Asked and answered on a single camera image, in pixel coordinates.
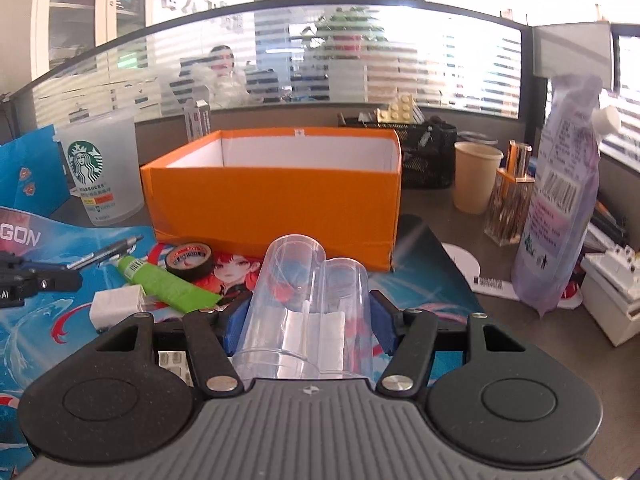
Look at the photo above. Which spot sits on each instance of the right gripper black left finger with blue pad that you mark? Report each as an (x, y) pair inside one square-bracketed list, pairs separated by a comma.
[(212, 338)]

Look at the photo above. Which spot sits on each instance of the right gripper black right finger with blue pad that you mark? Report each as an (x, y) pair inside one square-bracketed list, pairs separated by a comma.
[(408, 337)]

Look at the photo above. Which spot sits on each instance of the black tape roll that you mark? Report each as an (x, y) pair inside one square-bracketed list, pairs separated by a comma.
[(190, 262)]

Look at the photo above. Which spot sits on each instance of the black pen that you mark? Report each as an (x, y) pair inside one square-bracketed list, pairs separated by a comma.
[(115, 250)]

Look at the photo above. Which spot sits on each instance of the white power adapter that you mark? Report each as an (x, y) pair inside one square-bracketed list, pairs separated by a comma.
[(109, 307)]

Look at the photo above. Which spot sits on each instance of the clear plastic tube container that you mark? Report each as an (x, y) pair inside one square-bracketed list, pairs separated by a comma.
[(309, 317)]

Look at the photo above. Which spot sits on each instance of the green tube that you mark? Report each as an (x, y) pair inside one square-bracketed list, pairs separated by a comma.
[(175, 292)]

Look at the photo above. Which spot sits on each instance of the anime printed desk mat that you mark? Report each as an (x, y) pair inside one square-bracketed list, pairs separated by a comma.
[(46, 292)]

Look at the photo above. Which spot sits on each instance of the white round coaster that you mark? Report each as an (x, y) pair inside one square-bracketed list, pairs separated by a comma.
[(469, 266)]

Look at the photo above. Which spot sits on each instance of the blue paper bag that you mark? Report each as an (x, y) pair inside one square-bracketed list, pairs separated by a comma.
[(32, 176)]

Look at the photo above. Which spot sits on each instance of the orange cardboard box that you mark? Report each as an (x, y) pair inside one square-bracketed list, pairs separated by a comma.
[(239, 190)]

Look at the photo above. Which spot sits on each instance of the Starbucks frosted plastic cup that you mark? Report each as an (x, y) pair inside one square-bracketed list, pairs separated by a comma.
[(102, 156)]

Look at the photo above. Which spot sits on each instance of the clear acrylic pen holder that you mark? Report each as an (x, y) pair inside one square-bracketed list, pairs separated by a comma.
[(510, 197)]

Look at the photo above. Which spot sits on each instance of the purple plastic refill pouch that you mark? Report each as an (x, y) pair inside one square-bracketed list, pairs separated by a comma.
[(565, 190)]

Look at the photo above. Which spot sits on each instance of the beige paper cup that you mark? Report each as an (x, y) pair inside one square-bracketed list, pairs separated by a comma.
[(476, 166)]

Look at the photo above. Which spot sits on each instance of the black mesh desk organizer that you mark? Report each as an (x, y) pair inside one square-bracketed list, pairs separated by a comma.
[(428, 156)]

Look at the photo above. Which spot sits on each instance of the white box at right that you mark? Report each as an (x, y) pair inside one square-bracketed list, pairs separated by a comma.
[(611, 292)]

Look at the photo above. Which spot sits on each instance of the small grey carton box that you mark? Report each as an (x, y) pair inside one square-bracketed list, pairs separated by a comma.
[(197, 119)]

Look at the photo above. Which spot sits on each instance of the yellow building block plate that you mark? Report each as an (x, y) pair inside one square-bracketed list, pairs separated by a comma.
[(400, 110)]

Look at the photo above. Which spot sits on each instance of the person in white coat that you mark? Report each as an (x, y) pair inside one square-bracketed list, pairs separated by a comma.
[(226, 85)]

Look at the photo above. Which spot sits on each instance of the potted green plant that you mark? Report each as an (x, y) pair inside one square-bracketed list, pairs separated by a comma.
[(345, 34)]

